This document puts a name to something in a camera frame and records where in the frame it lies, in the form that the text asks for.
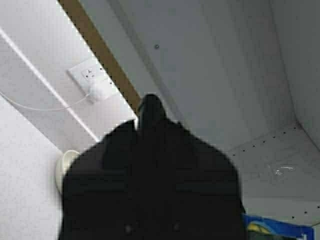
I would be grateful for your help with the black cooking pot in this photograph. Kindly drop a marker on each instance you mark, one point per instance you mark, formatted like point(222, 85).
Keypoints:
point(152, 180)

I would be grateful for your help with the white power adapter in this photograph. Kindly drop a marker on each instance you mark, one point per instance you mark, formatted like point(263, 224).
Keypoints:
point(97, 93)

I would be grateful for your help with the white frying pan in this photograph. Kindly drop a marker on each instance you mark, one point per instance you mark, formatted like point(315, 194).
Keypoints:
point(62, 166)

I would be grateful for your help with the blue Ziploc box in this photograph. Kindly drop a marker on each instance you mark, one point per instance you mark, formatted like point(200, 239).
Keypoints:
point(260, 228)

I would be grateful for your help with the white wall outlet plate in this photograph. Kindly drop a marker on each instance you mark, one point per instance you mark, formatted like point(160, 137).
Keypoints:
point(89, 72)

